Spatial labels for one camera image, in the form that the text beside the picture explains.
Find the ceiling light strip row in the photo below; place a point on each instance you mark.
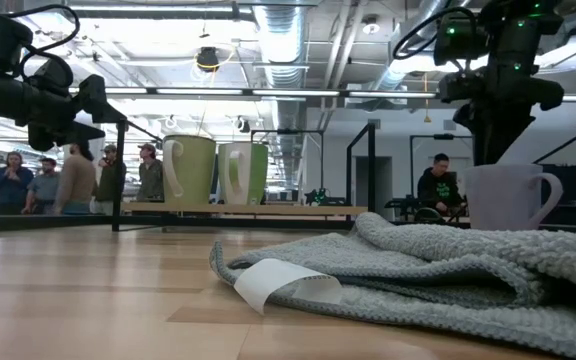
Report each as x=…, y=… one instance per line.
x=293, y=93

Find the grey knitted towel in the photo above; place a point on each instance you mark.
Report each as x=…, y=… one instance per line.
x=418, y=260

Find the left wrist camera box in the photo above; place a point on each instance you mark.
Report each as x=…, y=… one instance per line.
x=53, y=75

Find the black table edge rail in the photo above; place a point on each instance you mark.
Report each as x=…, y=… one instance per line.
x=43, y=222

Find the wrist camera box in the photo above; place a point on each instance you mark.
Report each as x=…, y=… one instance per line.
x=460, y=40
x=53, y=75

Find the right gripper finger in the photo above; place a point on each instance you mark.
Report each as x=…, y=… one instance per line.
x=485, y=142
x=508, y=132

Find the large silver ceiling duct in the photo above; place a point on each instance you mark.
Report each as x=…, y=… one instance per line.
x=280, y=45

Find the black metal shelf frame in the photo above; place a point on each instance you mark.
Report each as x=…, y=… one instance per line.
x=118, y=175

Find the person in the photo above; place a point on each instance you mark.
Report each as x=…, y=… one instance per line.
x=78, y=182
x=438, y=190
x=43, y=190
x=13, y=187
x=105, y=182
x=150, y=177

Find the lavender mug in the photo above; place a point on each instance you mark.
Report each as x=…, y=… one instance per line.
x=503, y=197

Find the wooden shelf board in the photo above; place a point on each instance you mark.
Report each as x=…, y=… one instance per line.
x=293, y=209

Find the slanted silver ceiling duct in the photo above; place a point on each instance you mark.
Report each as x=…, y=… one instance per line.
x=418, y=30

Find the green and white mug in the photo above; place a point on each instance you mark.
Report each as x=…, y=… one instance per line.
x=257, y=175

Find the background black metal frame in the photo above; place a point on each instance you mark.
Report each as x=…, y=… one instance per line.
x=443, y=136

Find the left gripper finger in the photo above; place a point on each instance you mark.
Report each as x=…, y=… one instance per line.
x=75, y=134
x=93, y=102

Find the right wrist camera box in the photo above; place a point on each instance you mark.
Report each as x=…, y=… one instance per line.
x=460, y=40

